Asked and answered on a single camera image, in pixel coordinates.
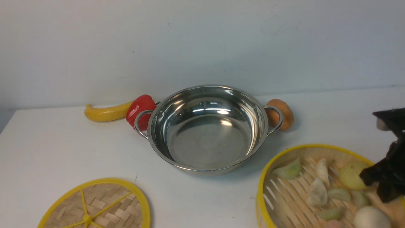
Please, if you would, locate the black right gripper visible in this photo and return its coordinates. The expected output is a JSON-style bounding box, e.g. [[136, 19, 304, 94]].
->
[[359, 108, 405, 203]]

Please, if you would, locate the yellow-green toy bun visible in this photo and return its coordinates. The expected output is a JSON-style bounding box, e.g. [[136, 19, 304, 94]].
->
[[339, 162, 370, 190]]

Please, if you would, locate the white folded toy dumpling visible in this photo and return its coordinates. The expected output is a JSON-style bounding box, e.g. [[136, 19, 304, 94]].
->
[[315, 158, 330, 188]]

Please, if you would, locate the white toy bun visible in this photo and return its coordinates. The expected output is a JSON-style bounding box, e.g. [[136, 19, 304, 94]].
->
[[353, 206, 392, 228]]

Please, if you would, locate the yellow bamboo steamer basket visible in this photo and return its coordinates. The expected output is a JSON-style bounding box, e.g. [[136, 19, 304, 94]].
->
[[256, 144, 405, 228]]

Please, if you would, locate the yellow bamboo steamer lid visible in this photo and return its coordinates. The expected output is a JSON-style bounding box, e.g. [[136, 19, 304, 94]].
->
[[38, 178, 152, 228]]

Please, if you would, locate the pale green toy dumpling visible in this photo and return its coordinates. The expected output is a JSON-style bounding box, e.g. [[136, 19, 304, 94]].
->
[[328, 187, 352, 203]]

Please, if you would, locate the stainless steel pot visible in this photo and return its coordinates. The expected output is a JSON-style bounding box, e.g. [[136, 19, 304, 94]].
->
[[134, 84, 284, 176]]

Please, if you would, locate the yellow toy banana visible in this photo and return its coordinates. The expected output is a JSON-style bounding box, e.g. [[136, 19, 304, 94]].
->
[[84, 102, 132, 123]]

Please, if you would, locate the red toy bell pepper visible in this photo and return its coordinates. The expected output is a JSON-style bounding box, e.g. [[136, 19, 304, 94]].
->
[[126, 95, 157, 131]]

